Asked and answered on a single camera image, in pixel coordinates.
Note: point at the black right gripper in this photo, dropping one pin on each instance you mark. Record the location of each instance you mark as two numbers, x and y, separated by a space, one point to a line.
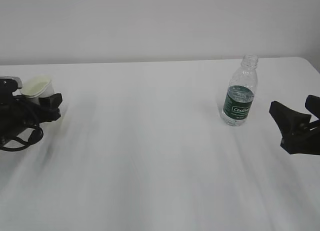
299 135

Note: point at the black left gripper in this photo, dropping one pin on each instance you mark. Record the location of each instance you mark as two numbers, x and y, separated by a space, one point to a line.
16 116

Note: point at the white paper cup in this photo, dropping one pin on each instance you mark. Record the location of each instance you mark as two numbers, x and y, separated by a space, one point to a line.
35 88

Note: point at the clear water bottle green label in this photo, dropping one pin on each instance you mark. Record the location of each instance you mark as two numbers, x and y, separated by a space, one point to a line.
241 91

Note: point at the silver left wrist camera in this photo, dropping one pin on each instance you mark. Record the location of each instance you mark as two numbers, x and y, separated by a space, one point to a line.
9 85

